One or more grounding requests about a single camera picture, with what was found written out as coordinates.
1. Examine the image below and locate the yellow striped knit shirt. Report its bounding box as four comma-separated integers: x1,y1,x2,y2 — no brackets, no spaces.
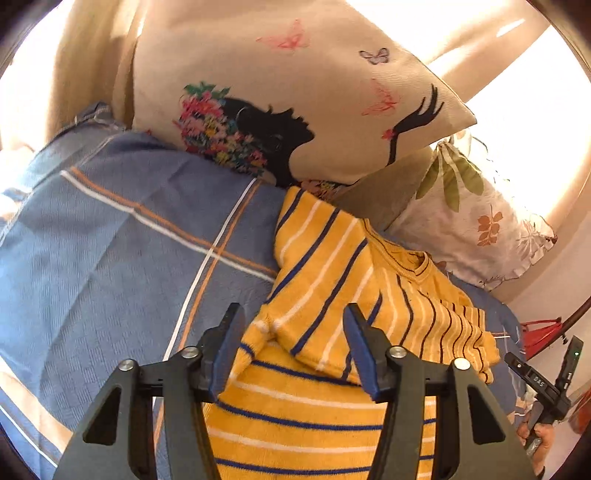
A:
202,185,502,480

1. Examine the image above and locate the beige padded headboard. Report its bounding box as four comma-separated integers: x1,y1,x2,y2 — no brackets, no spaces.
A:
44,0,144,139

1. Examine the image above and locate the white floral ruffled pillow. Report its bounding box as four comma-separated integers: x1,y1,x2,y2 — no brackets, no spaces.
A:
387,130,558,291

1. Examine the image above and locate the person's right hand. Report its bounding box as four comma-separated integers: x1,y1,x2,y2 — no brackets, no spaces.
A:
516,406,557,468

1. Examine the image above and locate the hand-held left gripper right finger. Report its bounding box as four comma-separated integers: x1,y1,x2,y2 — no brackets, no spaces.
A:
342,303,539,480

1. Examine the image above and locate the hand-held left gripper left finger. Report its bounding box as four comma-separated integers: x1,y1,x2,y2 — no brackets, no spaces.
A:
52,302,246,480

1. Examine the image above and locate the dark curved pole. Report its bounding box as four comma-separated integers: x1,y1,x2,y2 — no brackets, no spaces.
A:
525,295,591,361

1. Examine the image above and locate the blue plaid bedsheet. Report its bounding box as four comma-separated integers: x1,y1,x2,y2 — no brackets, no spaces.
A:
0,102,527,480

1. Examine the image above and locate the beige pillow with woman print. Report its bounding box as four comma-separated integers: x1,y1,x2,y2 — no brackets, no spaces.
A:
131,0,477,188

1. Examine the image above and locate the plain grey-beige cushion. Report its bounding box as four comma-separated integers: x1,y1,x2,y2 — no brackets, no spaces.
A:
331,147,435,232

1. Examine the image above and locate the red cloth item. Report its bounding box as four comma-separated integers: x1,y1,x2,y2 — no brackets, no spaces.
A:
521,318,565,361

